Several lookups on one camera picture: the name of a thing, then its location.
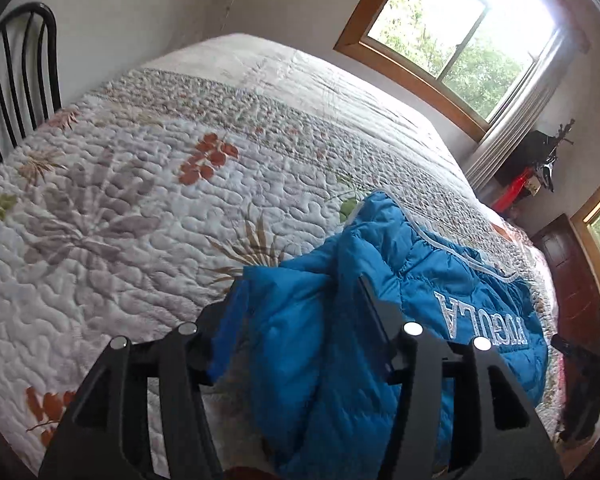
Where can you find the white pleated curtain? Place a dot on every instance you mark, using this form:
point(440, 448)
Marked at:
point(510, 135)

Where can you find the floral quilted bedspread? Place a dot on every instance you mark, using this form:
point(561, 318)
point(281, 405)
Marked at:
point(130, 185)

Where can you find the blue puffer jacket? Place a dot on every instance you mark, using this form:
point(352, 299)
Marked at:
point(305, 335)

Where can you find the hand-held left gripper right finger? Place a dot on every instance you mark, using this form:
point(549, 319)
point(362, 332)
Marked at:
point(385, 325)

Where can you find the red hanging bag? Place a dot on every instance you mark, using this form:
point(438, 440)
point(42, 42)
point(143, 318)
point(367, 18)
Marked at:
point(510, 192)

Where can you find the dark wooden coat rack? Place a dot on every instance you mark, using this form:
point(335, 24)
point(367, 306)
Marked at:
point(562, 132)

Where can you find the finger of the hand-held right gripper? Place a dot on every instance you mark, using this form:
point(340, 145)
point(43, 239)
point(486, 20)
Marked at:
point(567, 347)

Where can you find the black clothes hangers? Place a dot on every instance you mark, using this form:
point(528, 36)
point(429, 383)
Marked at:
point(548, 175)

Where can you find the black metal chair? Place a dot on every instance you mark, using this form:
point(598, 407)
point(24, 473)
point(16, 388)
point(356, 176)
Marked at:
point(56, 60)

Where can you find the dark wooden headboard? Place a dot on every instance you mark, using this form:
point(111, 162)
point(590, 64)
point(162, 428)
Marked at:
point(570, 280)

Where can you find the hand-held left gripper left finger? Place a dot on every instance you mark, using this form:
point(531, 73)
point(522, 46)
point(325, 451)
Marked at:
point(200, 355)

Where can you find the black hanging garment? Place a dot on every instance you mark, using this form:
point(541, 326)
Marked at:
point(522, 157)

